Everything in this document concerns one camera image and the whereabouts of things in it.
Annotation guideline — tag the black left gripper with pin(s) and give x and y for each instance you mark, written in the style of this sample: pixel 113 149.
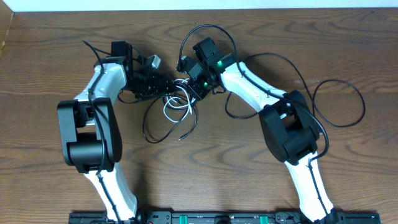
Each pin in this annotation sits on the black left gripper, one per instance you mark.
pixel 159 89

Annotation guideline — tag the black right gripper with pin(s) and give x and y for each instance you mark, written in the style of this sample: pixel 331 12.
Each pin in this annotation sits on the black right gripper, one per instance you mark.
pixel 198 94

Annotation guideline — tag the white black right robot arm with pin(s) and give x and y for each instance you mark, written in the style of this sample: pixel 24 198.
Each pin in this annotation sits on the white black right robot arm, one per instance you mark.
pixel 290 130

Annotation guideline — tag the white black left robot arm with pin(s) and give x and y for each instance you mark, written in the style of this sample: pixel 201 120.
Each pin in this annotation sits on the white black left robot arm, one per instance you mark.
pixel 91 139

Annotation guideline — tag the black mounting rail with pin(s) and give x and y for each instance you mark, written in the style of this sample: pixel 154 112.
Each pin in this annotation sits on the black mounting rail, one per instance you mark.
pixel 163 217

